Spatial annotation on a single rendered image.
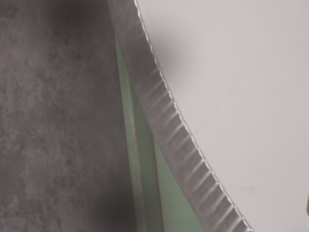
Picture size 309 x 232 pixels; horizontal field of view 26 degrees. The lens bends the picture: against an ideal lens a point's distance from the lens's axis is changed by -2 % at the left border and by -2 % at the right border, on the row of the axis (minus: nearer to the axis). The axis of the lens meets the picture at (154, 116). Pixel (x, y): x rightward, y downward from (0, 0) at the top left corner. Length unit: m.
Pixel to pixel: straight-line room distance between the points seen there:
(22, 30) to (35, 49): 0.03
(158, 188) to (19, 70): 0.25
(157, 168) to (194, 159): 0.33
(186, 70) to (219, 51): 0.04
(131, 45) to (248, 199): 0.20
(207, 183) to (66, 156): 0.31
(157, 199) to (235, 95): 0.38
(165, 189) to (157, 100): 0.30
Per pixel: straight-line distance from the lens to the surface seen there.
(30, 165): 0.82
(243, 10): 0.55
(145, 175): 0.90
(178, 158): 0.60
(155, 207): 0.91
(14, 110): 0.82
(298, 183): 0.51
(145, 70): 0.63
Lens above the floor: 0.70
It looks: 48 degrees down
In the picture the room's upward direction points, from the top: 78 degrees clockwise
